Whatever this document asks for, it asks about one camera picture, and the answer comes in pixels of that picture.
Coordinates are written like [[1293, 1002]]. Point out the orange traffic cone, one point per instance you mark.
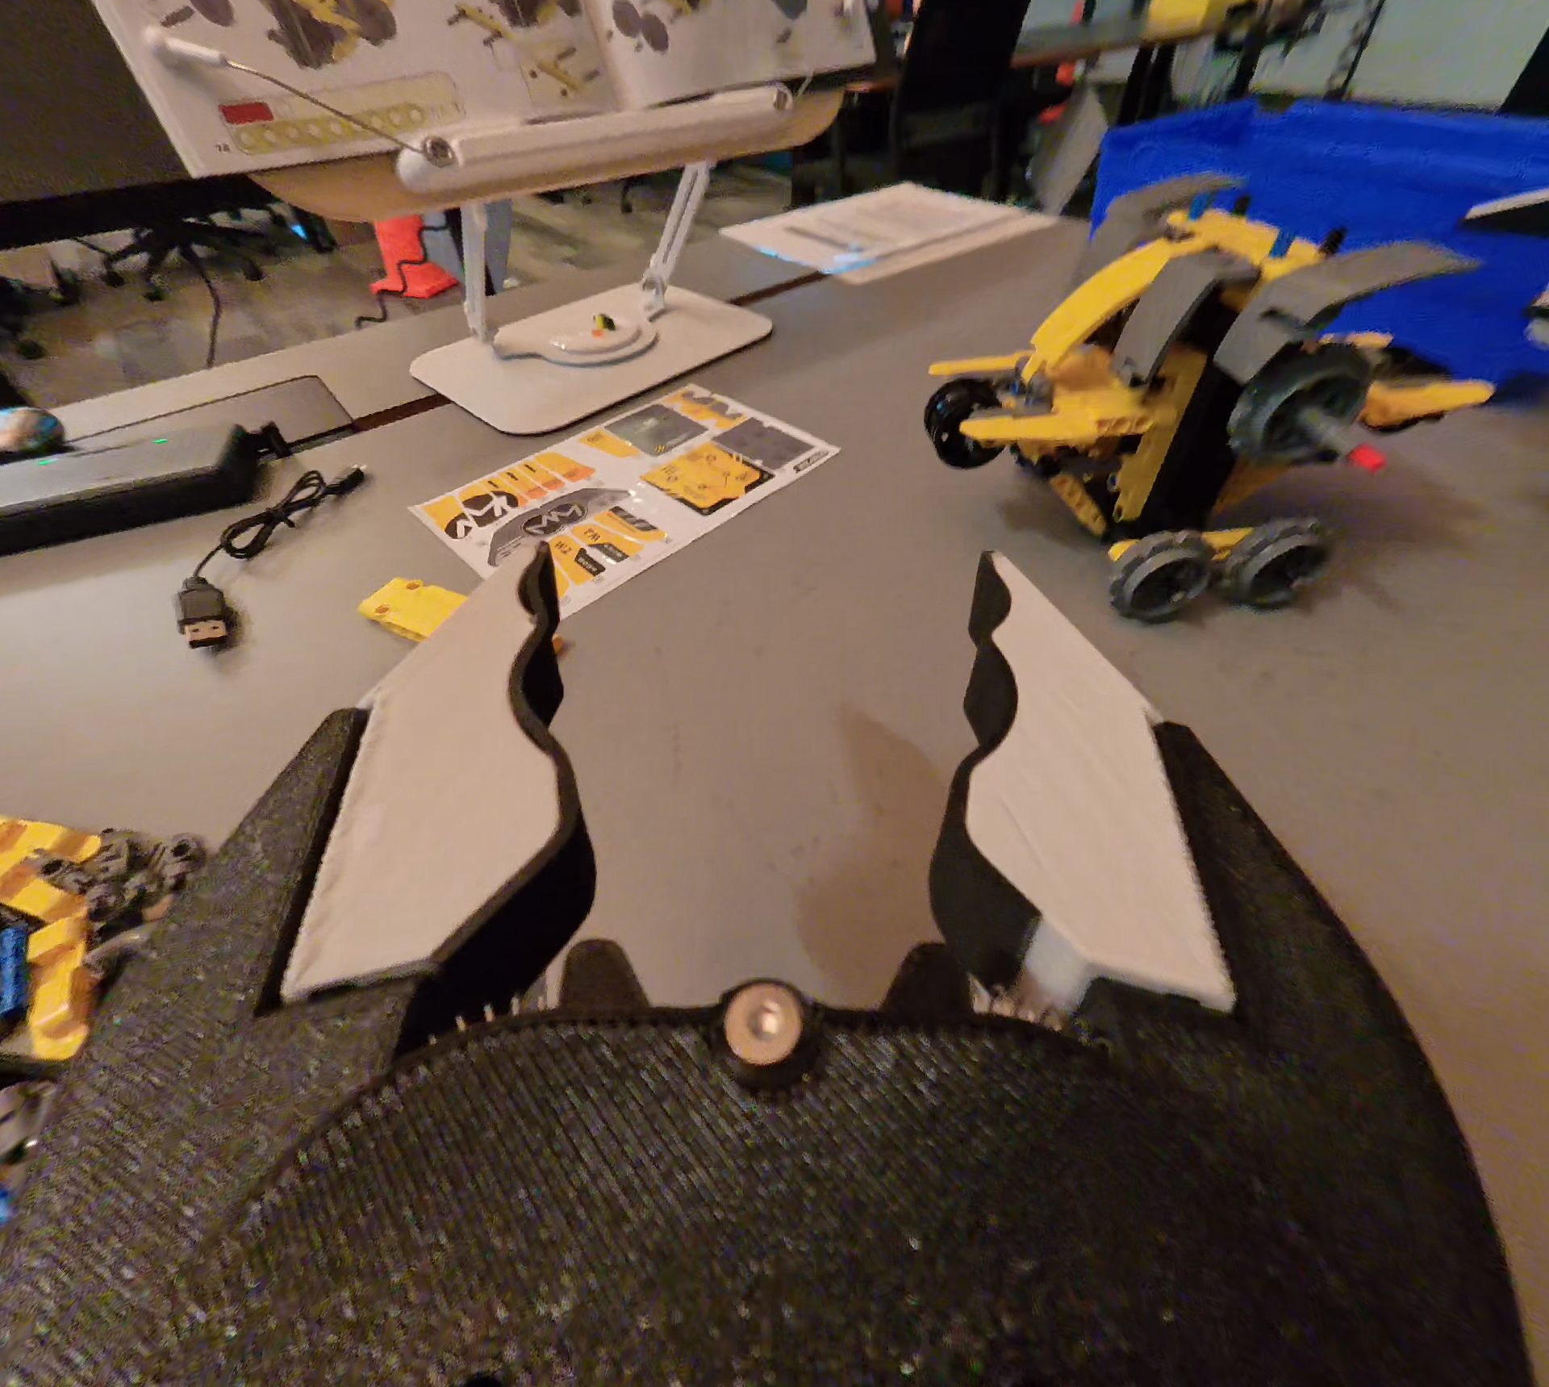
[[406, 255]]

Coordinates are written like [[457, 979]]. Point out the grey computer mouse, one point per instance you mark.
[[27, 431]]

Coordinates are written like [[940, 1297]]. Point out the pile of toy brick parts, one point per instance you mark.
[[49, 927]]

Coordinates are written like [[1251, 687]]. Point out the yellow box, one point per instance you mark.
[[1211, 2]]

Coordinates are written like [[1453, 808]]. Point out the brown office desk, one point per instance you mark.
[[1090, 44]]

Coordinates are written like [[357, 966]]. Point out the yellow and black sticker sheet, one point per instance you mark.
[[678, 468]]

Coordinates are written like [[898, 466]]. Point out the white printed paper sheet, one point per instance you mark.
[[883, 224]]

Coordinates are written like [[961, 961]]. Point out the toy instruction booklet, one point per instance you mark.
[[485, 55]]

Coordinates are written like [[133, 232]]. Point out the black flat device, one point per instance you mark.
[[109, 486]]

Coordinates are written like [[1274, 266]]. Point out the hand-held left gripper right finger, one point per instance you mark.
[[1077, 807]]

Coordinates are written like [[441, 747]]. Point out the blue plastic bin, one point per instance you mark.
[[1392, 189]]

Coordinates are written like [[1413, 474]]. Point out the yellow toy brick panel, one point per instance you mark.
[[406, 607]]

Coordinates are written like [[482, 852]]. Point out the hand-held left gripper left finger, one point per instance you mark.
[[448, 807]]

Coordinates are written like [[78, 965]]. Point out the yellow toy brick vehicle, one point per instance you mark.
[[1090, 407]]

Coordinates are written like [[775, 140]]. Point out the black computer monitor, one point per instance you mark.
[[73, 116]]

